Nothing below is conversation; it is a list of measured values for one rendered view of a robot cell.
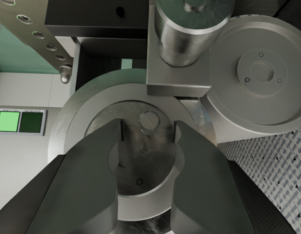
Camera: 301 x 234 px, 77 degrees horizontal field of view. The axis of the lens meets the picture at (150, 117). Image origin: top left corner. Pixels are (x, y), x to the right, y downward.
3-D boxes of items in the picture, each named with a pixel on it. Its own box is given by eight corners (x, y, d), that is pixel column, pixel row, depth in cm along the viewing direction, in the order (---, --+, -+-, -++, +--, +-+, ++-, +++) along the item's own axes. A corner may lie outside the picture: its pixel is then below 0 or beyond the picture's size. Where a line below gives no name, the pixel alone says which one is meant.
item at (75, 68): (92, -61, 21) (74, 96, 18) (122, 51, 44) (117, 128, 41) (88, -61, 21) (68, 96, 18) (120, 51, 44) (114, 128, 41)
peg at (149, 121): (134, 120, 12) (149, 105, 12) (136, 126, 15) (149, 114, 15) (149, 136, 12) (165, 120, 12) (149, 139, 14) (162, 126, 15)
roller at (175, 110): (199, 84, 17) (201, 224, 15) (169, 126, 42) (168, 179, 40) (71, 80, 17) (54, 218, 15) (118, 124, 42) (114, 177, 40)
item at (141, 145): (60, 146, 14) (130, 80, 15) (71, 147, 16) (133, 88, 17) (129, 221, 13) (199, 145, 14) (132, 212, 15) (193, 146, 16)
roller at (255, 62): (318, 16, 19) (337, 137, 16) (222, 94, 44) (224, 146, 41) (198, 12, 19) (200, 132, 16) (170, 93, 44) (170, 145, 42)
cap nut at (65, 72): (70, 65, 51) (68, 81, 50) (75, 71, 54) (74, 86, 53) (57, 65, 51) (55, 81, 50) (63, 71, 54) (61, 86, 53)
